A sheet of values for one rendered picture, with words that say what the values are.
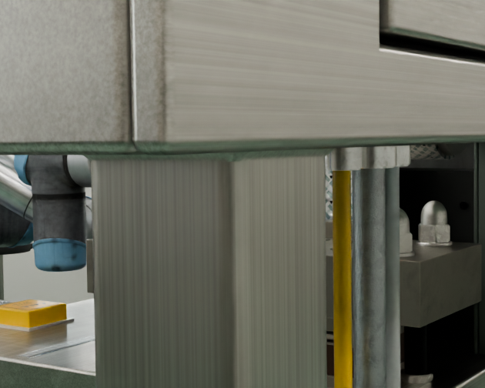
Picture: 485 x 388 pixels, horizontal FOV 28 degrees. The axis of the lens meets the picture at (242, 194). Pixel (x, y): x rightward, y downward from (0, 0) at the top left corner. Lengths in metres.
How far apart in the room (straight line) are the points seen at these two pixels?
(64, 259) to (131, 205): 1.07
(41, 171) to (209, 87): 1.15
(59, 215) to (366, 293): 0.90
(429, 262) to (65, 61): 0.70
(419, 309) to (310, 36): 0.64
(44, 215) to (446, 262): 0.63
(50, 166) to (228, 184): 1.08
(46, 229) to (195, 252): 1.08
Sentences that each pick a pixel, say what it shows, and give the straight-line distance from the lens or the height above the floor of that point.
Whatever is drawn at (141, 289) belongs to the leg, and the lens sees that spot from 0.30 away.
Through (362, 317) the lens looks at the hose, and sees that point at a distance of 0.50.
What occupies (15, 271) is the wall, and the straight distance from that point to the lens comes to 5.87.
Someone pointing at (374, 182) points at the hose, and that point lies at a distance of 0.49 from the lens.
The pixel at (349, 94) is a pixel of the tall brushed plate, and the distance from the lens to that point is 0.28.
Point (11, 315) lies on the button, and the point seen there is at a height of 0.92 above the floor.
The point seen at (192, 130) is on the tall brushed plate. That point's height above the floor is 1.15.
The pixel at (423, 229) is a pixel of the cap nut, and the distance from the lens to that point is 1.00.
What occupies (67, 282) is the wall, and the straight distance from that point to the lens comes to 6.19.
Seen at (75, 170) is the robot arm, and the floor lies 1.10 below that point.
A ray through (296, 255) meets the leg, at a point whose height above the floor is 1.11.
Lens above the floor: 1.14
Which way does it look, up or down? 4 degrees down
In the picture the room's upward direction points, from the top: 1 degrees counter-clockwise
